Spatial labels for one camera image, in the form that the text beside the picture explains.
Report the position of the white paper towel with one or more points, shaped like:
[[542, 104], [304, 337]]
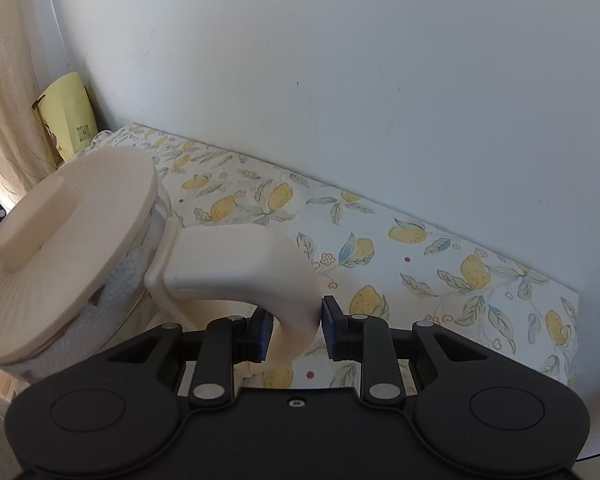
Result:
[[125, 280]]

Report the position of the cream jar lid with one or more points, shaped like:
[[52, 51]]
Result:
[[80, 240]]

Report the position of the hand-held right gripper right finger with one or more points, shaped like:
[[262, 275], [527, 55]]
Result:
[[331, 330]]

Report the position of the beige curtain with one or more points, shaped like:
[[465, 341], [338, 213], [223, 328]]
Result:
[[10, 85]]

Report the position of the lemon print tablecloth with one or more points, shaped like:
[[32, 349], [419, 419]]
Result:
[[380, 270]]

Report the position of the yellow-green paper bag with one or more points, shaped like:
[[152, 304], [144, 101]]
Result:
[[67, 110]]

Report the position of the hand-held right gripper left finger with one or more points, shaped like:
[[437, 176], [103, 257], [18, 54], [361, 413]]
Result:
[[265, 332]]

